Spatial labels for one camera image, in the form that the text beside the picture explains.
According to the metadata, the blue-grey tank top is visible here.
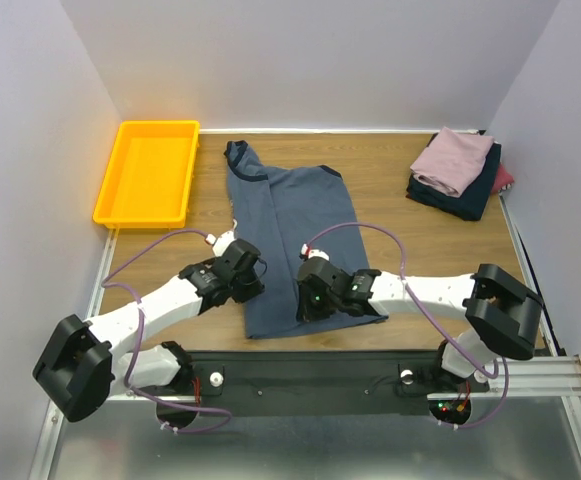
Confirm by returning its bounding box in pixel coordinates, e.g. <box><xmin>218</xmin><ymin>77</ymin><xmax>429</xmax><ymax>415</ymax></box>
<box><xmin>224</xmin><ymin>140</ymin><xmax>382</xmax><ymax>339</ymax></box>

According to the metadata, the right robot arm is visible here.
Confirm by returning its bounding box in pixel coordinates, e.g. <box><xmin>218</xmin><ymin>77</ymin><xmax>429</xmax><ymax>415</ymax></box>
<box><xmin>297</xmin><ymin>256</ymin><xmax>543</xmax><ymax>390</ymax></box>

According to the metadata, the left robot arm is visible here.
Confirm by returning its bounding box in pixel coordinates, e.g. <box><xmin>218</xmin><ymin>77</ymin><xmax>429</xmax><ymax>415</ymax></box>
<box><xmin>32</xmin><ymin>232</ymin><xmax>264</xmax><ymax>422</ymax></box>

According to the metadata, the dark navy folded tank top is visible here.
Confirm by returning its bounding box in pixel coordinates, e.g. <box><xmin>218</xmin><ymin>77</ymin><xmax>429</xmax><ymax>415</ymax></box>
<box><xmin>404</xmin><ymin>142</ymin><xmax>503</xmax><ymax>222</ymax></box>

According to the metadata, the pink folded tank top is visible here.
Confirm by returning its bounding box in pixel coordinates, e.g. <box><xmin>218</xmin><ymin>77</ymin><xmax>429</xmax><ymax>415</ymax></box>
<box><xmin>410</xmin><ymin>127</ymin><xmax>495</xmax><ymax>198</ymax></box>

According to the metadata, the maroon folded tank top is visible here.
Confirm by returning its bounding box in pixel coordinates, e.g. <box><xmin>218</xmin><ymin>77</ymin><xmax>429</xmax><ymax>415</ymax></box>
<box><xmin>491</xmin><ymin>164</ymin><xmax>515</xmax><ymax>194</ymax></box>

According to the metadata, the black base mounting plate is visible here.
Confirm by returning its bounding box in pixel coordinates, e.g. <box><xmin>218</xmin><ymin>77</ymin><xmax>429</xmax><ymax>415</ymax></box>
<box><xmin>190</xmin><ymin>350</ymin><xmax>488</xmax><ymax>417</ymax></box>

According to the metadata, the yellow plastic tray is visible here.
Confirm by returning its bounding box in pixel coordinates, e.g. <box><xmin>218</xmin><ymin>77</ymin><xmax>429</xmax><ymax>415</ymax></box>
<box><xmin>92</xmin><ymin>120</ymin><xmax>200</xmax><ymax>229</ymax></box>

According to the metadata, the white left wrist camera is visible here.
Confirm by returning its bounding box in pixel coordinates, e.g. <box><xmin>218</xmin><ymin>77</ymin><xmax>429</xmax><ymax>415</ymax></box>
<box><xmin>204</xmin><ymin>230</ymin><xmax>236</xmax><ymax>257</ymax></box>

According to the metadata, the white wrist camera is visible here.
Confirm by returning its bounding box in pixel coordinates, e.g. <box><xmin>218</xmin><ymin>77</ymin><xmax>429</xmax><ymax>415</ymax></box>
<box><xmin>204</xmin><ymin>230</ymin><xmax>236</xmax><ymax>257</ymax></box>
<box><xmin>299</xmin><ymin>243</ymin><xmax>329</xmax><ymax>261</ymax></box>

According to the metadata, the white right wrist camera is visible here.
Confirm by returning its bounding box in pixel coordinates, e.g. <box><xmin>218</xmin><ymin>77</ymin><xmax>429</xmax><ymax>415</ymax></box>
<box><xmin>299</xmin><ymin>243</ymin><xmax>329</xmax><ymax>261</ymax></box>

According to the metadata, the aluminium frame rail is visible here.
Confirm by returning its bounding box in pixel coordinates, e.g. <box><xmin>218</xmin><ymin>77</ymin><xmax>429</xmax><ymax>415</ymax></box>
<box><xmin>507</xmin><ymin>356</ymin><xmax>581</xmax><ymax>398</ymax></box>

